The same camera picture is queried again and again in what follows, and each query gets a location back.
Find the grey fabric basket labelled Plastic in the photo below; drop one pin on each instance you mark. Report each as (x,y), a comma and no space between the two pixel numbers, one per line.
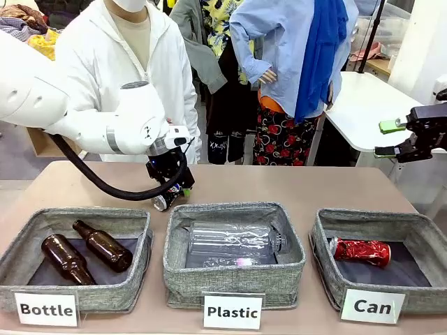
(230,282)

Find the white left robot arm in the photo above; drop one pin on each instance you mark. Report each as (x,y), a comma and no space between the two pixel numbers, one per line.
(35,97)

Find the grey hanging jacket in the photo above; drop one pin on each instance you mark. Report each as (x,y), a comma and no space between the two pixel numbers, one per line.
(202,59)

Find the black trousers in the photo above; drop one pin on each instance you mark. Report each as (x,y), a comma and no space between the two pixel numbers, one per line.
(227,104)

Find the grey fabric basket labelled Can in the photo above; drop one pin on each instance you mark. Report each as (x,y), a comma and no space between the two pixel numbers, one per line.
(370,279)

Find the yellow floral shirt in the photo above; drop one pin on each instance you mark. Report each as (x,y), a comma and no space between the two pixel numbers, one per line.
(221,24)

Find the crushed red can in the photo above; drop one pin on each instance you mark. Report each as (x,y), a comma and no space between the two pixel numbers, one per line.
(359,252)

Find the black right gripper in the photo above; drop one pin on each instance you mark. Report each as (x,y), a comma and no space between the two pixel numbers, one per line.
(431,129)

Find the brown glass bottle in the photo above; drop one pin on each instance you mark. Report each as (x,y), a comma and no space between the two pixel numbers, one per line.
(66,258)
(104,247)

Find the white Plastic label sign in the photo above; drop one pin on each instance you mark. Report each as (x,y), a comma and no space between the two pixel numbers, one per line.
(232,311)

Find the person's left hand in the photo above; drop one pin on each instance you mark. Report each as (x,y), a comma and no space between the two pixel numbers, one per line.
(170,121)

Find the small plastic bottle pink label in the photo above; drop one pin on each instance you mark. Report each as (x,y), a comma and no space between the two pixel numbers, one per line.
(230,262)

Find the royal blue cloth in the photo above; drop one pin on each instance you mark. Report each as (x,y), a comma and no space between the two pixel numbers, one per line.
(321,52)

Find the crushed dark blue can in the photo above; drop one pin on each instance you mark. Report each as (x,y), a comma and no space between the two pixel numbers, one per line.
(166,201)

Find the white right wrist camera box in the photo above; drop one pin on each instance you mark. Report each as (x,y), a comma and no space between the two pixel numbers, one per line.
(441,85)

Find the purple plaid cloth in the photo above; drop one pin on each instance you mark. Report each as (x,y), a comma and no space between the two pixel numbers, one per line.
(17,29)

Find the yellow cloth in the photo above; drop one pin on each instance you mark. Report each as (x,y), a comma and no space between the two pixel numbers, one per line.
(43,43)

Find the person in white jacket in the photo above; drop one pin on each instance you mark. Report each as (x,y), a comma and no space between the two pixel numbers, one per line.
(104,63)

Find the brown patterned cloth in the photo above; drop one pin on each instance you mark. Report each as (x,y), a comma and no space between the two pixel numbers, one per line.
(24,15)

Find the clear plastic storage box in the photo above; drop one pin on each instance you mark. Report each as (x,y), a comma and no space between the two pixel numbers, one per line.
(387,21)

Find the white Can label sign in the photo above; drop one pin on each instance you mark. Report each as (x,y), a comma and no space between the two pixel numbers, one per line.
(373,306)

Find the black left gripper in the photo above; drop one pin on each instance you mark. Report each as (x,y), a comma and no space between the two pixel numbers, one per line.
(164,171)

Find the black stand pole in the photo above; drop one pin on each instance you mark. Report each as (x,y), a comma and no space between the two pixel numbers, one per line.
(372,38)

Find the brown cardboard box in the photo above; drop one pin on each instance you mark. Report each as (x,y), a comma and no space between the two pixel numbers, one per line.
(38,143)

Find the grey fabric basket labelled Bottle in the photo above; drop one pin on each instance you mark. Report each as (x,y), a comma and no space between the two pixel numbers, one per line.
(87,296)

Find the white background table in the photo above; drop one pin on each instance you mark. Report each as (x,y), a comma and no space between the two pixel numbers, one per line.
(363,111)

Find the white Bottle label sign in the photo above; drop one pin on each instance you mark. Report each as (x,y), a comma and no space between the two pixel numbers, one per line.
(47,308)

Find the black skirt with red flowers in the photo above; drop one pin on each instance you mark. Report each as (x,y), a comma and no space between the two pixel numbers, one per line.
(279,139)

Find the large clear plastic bottle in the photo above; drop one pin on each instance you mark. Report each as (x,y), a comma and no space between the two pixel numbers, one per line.
(230,240)

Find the white face mask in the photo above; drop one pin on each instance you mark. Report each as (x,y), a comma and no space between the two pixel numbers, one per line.
(127,3)

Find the mannequin in light blue shirt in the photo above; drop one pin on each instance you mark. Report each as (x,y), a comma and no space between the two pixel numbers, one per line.
(279,42)

